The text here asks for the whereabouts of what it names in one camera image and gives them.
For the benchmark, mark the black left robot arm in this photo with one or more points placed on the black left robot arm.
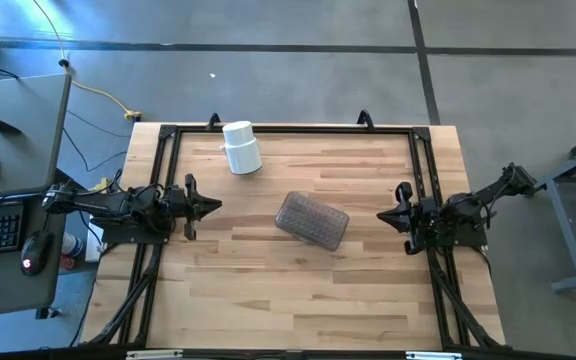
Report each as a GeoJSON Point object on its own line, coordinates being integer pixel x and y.
{"type": "Point", "coordinates": [103, 202]}

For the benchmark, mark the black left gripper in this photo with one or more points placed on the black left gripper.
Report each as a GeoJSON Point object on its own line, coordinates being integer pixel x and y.
{"type": "Point", "coordinates": [180, 205]}

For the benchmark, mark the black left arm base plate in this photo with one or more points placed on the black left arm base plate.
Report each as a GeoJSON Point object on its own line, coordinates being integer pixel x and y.
{"type": "Point", "coordinates": [128, 236]}

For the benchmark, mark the silver metal bracket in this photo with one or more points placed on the silver metal bracket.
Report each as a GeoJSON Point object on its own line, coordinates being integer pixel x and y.
{"type": "Point", "coordinates": [153, 355]}
{"type": "Point", "coordinates": [433, 355]}

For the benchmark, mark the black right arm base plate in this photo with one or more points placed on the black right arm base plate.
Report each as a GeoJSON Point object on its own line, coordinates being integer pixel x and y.
{"type": "Point", "coordinates": [463, 240]}

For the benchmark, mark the black frame clamp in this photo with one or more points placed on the black frame clamp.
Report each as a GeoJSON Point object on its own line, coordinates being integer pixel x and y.
{"type": "Point", "coordinates": [365, 119]}
{"type": "Point", "coordinates": [213, 121]}

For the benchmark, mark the black strip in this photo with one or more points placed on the black strip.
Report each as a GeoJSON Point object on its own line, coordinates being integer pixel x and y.
{"type": "Point", "coordinates": [0, 125]}

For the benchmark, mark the small black floor plug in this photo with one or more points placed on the small black floor plug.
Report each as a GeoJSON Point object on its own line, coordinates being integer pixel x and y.
{"type": "Point", "coordinates": [64, 63]}

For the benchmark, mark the clear plastic supply box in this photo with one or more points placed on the clear plastic supply box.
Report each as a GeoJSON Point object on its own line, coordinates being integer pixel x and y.
{"type": "Point", "coordinates": [313, 220]}

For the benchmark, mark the white cylindrical canister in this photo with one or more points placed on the white cylindrical canister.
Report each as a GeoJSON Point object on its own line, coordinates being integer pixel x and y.
{"type": "Point", "coordinates": [242, 150]}

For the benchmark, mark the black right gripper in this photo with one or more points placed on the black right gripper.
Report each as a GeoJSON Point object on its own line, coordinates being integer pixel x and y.
{"type": "Point", "coordinates": [420, 220]}

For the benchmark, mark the grey desk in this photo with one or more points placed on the grey desk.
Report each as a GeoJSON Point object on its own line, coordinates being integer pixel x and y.
{"type": "Point", "coordinates": [18, 150]}

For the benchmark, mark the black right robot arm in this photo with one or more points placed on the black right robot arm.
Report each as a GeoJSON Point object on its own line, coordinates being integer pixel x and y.
{"type": "Point", "coordinates": [493, 192]}

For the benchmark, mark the black computer mouse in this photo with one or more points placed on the black computer mouse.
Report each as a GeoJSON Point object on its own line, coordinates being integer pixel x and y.
{"type": "Point", "coordinates": [35, 252]}

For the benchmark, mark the white paper sheet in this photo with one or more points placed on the white paper sheet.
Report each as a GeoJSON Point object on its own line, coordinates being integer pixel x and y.
{"type": "Point", "coordinates": [93, 250]}

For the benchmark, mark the grey metal table frame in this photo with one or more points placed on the grey metal table frame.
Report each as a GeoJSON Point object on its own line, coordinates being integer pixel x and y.
{"type": "Point", "coordinates": [566, 225]}

